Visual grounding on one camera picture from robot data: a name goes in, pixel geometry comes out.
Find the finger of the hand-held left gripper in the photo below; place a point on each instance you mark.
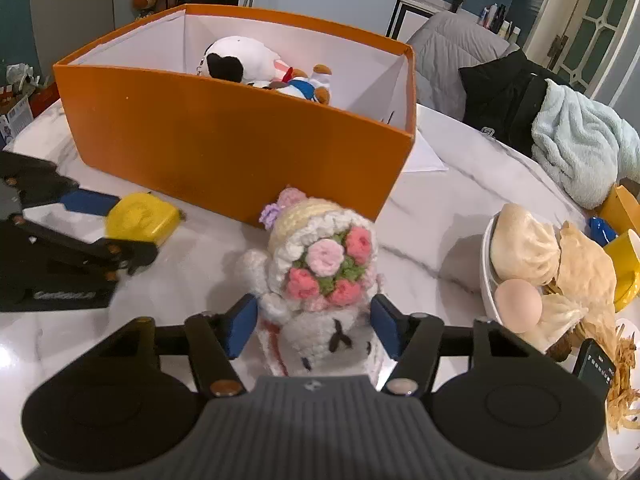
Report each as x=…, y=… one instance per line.
x=90, y=202
x=100, y=257

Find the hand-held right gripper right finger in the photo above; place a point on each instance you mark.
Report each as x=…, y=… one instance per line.
x=387, y=327

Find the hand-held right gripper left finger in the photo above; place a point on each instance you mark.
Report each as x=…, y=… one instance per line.
x=240, y=325

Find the yellow round container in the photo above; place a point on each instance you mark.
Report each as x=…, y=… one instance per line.
x=135, y=217

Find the crocheted bunny with flowers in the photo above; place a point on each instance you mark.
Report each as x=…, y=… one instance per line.
x=320, y=260

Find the orange cardboard box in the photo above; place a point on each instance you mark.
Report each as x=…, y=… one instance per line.
x=225, y=140

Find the black and white plush toy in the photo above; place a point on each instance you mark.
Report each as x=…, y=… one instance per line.
x=240, y=52

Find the brown plush toy blue bag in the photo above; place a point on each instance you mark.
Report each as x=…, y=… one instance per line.
x=305, y=87

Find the white bowl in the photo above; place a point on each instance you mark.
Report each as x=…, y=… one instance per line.
x=485, y=280

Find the blue and white carton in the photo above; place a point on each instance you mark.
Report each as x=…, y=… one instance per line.
x=15, y=120

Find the red carton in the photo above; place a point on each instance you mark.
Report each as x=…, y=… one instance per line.
x=45, y=97

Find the brown egg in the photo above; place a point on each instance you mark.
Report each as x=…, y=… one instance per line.
x=517, y=305

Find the crumpled white tissue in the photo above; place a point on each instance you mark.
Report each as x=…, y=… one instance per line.
x=22, y=74

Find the steamed bun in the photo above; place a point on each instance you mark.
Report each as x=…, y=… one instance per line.
x=520, y=245

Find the small steamed dumpling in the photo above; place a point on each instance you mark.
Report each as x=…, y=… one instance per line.
x=557, y=315

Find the white paper sheet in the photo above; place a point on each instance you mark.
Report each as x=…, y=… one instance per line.
x=425, y=157

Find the flatbread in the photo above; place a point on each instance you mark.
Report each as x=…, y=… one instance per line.
x=585, y=270

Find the small blue object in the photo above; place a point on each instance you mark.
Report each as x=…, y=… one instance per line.
x=602, y=230

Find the plate of shredded potato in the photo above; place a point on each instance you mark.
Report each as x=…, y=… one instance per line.
x=625, y=390

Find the yellow carton box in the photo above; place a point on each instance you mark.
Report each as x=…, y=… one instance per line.
x=625, y=260

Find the black jacket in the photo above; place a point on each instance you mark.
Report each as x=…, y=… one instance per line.
x=500, y=95

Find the light fleece blanket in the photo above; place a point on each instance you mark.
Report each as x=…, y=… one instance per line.
x=575, y=145

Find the white side table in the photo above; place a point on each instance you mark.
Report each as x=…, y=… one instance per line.
x=415, y=5

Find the row of toiletry bottles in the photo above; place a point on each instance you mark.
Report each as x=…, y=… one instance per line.
x=495, y=20

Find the white glass panel door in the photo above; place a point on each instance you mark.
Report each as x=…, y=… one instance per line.
x=590, y=25

